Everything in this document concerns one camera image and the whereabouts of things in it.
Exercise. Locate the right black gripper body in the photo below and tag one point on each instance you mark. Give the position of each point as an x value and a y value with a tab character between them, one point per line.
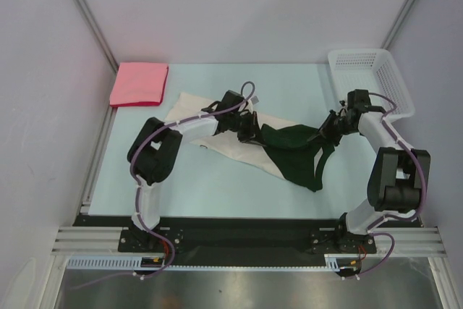
333	129

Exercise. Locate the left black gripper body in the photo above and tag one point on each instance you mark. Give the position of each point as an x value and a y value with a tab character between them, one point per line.
243	125

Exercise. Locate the white and dark green t-shirt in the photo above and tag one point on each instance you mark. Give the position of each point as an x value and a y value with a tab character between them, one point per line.
285	152

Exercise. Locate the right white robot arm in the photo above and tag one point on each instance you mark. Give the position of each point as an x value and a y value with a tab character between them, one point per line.
397	187

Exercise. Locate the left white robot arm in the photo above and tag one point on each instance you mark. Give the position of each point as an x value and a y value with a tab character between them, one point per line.
153	154

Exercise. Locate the white perforated plastic basket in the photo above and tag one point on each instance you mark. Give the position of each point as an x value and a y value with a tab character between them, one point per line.
372	69

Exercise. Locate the folded pink t-shirt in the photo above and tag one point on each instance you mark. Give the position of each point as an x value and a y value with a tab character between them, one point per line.
139	84

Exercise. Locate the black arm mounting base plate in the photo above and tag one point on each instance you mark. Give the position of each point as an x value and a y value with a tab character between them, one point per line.
208	255

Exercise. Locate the aluminium frame rail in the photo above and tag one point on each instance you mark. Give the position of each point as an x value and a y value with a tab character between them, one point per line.
402	241

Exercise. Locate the white slotted cable duct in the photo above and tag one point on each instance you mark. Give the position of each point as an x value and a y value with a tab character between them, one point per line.
149	264

